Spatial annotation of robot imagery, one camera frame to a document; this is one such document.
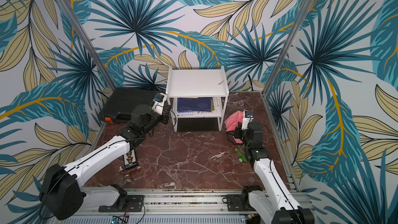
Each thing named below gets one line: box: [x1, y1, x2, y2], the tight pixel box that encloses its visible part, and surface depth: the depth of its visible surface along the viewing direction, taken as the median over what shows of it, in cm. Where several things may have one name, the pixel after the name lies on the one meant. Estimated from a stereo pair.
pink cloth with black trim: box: [224, 110, 244, 144], surface depth 87 cm
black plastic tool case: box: [97, 87, 158, 124], surface depth 103 cm
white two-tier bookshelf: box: [165, 65, 230, 132], surface depth 82 cm
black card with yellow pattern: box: [123, 148, 138, 170], surface depth 85 cm
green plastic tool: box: [234, 148, 248, 163], surface depth 90 cm
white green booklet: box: [210, 96, 222, 114], surface depth 90 cm
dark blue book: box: [177, 96, 213, 112], surface depth 89 cm
